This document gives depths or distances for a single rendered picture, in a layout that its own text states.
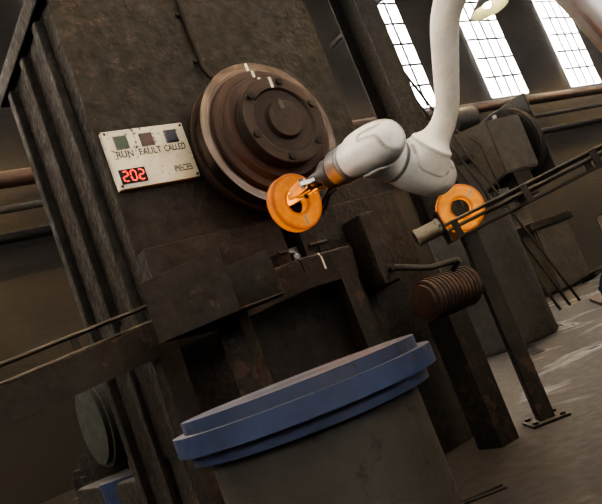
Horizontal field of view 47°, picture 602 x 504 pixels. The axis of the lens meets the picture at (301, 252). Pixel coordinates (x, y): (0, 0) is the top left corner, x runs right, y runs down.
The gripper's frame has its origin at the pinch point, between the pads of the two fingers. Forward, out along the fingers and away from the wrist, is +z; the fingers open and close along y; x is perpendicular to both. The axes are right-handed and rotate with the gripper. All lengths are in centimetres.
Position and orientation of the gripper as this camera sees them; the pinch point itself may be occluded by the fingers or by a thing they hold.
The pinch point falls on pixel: (292, 196)
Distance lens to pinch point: 183.0
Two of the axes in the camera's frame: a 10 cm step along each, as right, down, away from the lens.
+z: -5.3, 2.6, 8.1
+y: 7.8, -2.2, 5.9
